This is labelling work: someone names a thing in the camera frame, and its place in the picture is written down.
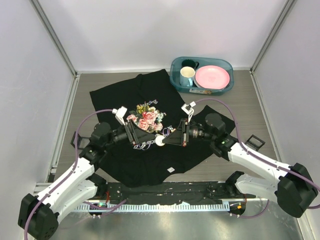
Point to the light blue mug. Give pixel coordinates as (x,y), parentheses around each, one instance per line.
(187,75)

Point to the right black display box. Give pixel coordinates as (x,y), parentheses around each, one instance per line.
(255,142)

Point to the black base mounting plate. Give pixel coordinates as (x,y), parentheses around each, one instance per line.
(169,193)

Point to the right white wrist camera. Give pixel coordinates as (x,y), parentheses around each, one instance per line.
(189,110)

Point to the dark green mug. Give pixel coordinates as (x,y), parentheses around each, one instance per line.
(190,63)

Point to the black floral print t-shirt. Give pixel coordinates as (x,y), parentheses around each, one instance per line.
(155,106)

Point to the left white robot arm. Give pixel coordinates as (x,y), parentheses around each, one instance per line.
(41,214)

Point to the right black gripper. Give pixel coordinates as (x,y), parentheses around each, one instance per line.
(177,137)

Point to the pink plate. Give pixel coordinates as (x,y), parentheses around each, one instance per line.
(212,77)

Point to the white slotted cable duct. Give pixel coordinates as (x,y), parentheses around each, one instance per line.
(131,208)

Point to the white garment label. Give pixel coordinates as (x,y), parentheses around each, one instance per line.
(171,169)

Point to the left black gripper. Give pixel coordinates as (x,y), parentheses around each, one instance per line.
(140,135)

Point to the black display box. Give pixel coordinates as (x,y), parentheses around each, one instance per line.
(255,142)
(82,141)

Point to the left black display box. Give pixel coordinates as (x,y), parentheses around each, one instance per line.
(82,141)

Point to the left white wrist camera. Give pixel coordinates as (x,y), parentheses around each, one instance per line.
(119,114)

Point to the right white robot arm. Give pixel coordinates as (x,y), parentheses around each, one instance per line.
(290,186)

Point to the teal plastic basin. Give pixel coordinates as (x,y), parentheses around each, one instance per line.
(176,66)

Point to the round orange brooch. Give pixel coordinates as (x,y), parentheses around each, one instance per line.
(159,140)

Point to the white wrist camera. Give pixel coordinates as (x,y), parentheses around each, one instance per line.
(119,114)
(189,110)

